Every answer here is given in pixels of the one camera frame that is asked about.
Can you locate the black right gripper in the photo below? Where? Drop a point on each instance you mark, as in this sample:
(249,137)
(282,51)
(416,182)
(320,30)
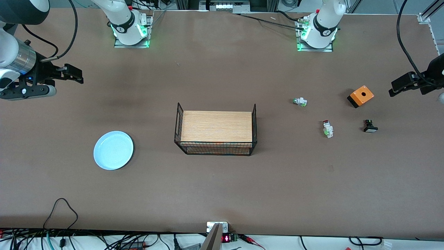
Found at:
(44,72)

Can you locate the black power adapter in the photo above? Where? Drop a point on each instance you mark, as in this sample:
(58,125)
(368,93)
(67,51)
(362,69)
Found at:
(133,245)

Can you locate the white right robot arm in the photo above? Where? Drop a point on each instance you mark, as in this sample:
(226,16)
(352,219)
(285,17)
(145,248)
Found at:
(125,31)

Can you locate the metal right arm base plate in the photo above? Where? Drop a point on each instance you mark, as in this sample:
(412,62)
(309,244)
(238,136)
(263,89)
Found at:
(147,34)

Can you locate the light blue round plate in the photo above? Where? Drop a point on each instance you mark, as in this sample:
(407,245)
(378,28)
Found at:
(113,150)

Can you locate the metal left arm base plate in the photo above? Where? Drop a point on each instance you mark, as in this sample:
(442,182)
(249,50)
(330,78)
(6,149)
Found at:
(314,49)

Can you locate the white mounting bracket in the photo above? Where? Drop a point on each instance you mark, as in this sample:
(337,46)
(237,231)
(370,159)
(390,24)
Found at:
(209,226)

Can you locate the red clip leads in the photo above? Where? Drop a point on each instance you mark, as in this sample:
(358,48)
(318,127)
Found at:
(251,241)

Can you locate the red push button switch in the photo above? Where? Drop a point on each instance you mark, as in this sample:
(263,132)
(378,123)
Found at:
(327,130)

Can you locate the orange button enclosure box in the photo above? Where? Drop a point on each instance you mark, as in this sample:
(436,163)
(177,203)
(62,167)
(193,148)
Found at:
(361,94)

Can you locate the green push button switch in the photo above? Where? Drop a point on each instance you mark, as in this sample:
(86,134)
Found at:
(300,101)

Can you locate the small red display board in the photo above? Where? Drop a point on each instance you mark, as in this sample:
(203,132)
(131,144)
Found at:
(227,238)

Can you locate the aluminium frame corner profile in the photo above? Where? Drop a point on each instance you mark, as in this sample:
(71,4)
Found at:
(425,15)

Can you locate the black square push button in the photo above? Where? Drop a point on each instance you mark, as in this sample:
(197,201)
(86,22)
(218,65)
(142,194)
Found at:
(370,127)

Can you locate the grey camera mounting post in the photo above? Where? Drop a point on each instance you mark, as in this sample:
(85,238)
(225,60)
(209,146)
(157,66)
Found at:
(212,239)

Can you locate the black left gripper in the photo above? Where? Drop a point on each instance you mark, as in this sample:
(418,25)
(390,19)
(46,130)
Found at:
(429,82)

